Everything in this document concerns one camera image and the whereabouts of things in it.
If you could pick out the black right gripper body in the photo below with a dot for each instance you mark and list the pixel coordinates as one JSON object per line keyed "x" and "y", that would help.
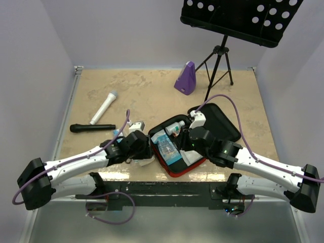
{"x": 189, "y": 146}

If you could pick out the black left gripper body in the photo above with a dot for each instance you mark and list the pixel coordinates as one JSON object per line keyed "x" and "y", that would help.
{"x": 143, "y": 152}

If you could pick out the beige bandage pack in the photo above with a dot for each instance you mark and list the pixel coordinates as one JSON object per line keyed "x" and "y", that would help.
{"x": 144, "y": 162}

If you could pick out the white gauze packet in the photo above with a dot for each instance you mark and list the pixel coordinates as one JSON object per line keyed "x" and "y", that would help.
{"x": 190, "y": 157}

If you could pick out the blue wipe sachets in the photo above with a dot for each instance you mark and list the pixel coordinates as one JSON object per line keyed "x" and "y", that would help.
{"x": 118, "y": 133}

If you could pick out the white green medicine bottle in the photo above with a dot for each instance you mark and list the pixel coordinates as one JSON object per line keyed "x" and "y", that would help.
{"x": 174, "y": 127}

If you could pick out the blue clear plastic pouch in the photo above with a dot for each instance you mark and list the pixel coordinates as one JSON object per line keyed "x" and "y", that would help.
{"x": 167, "y": 149}

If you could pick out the red black medicine kit case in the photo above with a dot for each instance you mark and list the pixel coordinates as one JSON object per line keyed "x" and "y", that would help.
{"x": 221, "y": 153}

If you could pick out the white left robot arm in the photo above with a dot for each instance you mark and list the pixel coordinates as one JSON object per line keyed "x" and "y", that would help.
{"x": 40, "y": 182}

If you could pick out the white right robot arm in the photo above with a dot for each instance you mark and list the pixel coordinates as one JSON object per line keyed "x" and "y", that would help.
{"x": 297, "y": 185}

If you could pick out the white microphone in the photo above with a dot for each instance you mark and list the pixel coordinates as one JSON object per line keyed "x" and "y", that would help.
{"x": 108, "y": 101}

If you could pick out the purple metronome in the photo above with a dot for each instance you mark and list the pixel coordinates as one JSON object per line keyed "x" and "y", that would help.
{"x": 186, "y": 81}

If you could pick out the black microphone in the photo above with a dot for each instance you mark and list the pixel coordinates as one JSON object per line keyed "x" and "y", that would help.
{"x": 78, "y": 128}

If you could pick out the black music stand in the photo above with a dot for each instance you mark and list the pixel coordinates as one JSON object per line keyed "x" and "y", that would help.
{"x": 258, "y": 22}

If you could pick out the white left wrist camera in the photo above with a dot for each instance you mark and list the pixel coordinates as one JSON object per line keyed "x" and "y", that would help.
{"x": 137, "y": 126}

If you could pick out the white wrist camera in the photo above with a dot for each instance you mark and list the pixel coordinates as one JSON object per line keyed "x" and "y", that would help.
{"x": 199, "y": 119}
{"x": 137, "y": 126}

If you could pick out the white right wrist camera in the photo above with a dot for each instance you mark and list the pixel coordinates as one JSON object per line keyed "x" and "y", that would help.
{"x": 199, "y": 119}

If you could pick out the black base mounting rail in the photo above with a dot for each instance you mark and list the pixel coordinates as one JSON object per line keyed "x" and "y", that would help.
{"x": 170, "y": 194}

